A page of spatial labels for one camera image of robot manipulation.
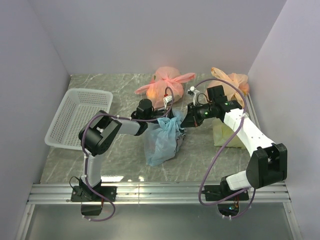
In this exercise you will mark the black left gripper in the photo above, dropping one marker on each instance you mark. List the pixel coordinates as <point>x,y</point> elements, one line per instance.
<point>170,114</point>

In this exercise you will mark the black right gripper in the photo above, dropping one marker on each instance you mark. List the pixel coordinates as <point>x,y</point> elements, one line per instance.
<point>191,120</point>

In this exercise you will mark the blue printed plastic bag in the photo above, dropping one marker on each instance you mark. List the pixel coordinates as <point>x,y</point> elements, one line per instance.
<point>163,140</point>

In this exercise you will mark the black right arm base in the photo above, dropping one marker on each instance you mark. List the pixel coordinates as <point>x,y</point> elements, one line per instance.
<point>213,193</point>

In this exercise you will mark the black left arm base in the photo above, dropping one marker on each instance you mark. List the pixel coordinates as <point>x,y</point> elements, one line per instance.
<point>91,203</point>

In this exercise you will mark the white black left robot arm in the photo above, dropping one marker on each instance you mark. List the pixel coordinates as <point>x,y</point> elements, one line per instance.
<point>99,133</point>

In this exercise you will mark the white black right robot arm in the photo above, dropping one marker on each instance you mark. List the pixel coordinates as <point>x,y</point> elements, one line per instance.
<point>268,161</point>

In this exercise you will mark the green yellow tied plastic bag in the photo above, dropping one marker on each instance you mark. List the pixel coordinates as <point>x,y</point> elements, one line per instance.
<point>221,133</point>

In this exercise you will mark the pink tied plastic bag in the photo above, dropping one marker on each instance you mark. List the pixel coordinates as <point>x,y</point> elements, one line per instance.
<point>165,77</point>

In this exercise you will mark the orange tied plastic bag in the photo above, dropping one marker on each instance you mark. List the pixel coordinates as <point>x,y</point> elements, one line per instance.
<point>240,81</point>

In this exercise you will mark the white plastic perforated basket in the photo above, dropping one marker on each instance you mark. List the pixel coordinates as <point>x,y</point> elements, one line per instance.
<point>76,109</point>

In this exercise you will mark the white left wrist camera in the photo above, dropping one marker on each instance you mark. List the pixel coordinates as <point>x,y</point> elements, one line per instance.
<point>167,100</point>

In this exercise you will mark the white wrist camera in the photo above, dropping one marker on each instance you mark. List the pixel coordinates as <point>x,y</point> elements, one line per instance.
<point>167,100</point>
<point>194,93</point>

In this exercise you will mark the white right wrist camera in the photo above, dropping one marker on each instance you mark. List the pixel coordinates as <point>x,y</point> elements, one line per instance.
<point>194,93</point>

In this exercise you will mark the aluminium front rail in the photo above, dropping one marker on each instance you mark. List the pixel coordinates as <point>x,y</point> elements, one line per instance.
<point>149,193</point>

